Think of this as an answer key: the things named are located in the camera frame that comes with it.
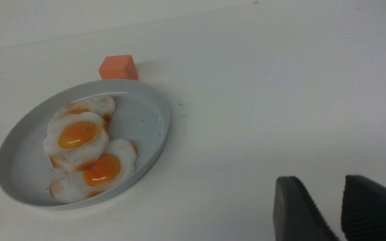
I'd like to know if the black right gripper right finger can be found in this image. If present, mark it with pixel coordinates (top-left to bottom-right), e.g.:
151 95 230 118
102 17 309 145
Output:
341 174 386 241

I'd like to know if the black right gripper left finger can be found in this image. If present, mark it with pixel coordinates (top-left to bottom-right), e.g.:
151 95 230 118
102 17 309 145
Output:
273 176 339 241

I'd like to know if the fried egg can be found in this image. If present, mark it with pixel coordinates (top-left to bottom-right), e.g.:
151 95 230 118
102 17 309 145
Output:
43 112 109 172
49 139 138 204
50 95 116 123

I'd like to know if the grey egg plate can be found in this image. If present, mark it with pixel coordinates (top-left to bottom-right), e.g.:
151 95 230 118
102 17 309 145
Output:
0 79 170 210

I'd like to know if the orange foam cube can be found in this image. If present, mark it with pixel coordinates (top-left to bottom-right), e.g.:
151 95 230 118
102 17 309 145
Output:
98 55 138 81

